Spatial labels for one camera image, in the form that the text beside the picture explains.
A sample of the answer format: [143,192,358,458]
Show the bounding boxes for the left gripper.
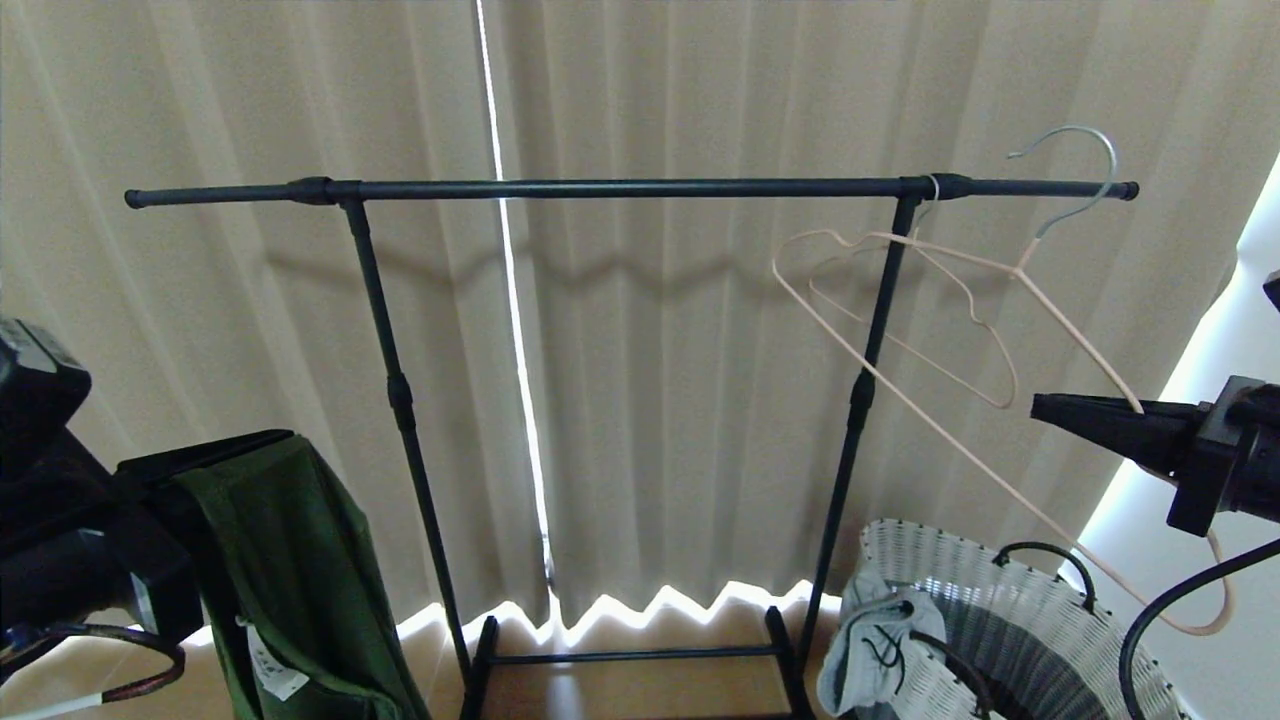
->
[0,428,297,646]

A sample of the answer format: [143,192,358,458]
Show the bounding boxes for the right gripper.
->
[1165,375,1280,538]

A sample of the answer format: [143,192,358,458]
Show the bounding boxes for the green garment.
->
[174,434,432,720]

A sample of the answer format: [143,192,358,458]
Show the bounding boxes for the pink clothes hanger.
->
[772,125,1236,637]
[807,175,1020,411]

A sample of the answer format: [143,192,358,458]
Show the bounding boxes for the white laundry basket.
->
[838,518,1197,720]

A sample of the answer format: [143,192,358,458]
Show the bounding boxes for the black clothes rack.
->
[124,174,1141,720]

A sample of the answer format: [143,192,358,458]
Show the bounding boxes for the pale grey shorts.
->
[817,568,947,720]

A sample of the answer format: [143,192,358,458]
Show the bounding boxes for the beige curtain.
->
[0,0,1280,691]

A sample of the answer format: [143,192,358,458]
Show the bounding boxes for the black cable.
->
[1118,538,1280,720]

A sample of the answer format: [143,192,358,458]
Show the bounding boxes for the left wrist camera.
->
[0,318,94,451]

